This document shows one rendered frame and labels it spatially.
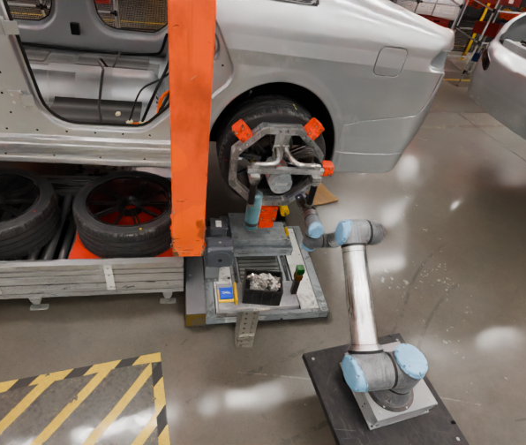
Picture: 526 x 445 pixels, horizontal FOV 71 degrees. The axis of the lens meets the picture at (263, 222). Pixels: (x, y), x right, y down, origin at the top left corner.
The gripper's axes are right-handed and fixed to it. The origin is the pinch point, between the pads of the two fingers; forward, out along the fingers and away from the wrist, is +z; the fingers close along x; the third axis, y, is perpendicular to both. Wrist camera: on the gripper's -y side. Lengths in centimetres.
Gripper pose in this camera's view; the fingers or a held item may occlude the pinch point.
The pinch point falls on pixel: (299, 192)
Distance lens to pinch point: 244.6
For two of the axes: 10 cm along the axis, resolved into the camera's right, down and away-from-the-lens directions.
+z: -1.7, -6.6, 7.3
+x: 7.9, -5.3, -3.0
